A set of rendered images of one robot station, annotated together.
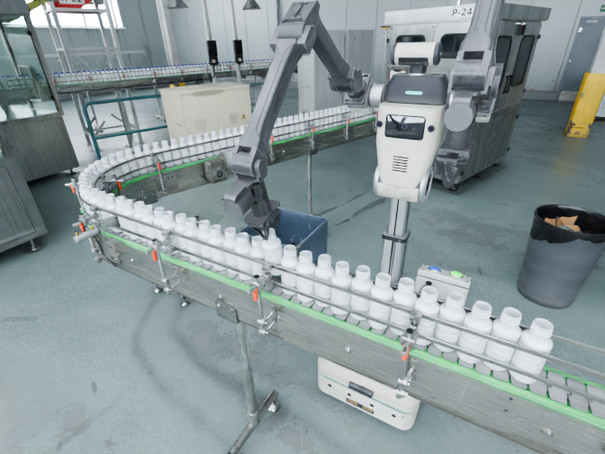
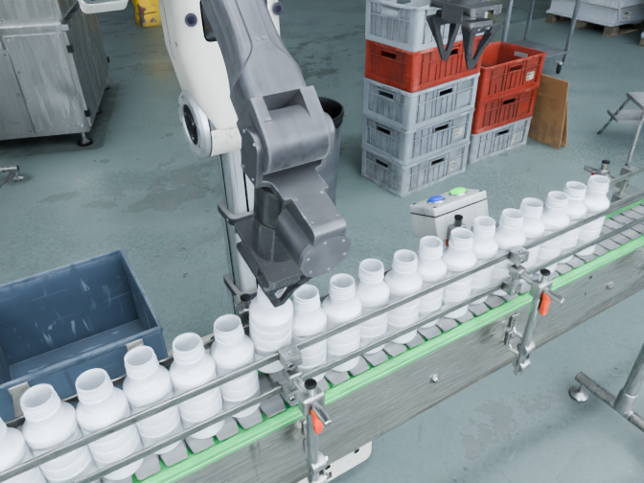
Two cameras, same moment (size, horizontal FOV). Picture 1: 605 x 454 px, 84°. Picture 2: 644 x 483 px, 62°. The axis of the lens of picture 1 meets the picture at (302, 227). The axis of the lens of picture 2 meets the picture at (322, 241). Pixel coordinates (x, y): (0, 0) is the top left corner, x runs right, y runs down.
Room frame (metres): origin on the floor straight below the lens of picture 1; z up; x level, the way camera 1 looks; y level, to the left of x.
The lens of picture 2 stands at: (0.56, 0.54, 1.65)
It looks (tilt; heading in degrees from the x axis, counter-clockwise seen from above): 34 degrees down; 299
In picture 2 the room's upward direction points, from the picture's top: 1 degrees counter-clockwise
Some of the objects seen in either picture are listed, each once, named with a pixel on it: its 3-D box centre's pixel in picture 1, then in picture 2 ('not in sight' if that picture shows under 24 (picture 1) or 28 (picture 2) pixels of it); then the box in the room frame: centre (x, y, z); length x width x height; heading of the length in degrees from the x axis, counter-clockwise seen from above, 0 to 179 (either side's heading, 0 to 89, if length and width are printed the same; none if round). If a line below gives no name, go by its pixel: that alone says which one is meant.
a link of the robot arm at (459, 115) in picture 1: (465, 97); not in sight; (0.77, -0.36, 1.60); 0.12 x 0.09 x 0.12; 150
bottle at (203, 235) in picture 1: (207, 242); (57, 440); (1.05, 0.34, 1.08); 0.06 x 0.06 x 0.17
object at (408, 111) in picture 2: not in sight; (420, 93); (1.58, -2.58, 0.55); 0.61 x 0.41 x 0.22; 67
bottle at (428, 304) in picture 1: (425, 315); (504, 252); (0.66, -0.31, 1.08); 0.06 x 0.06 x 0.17
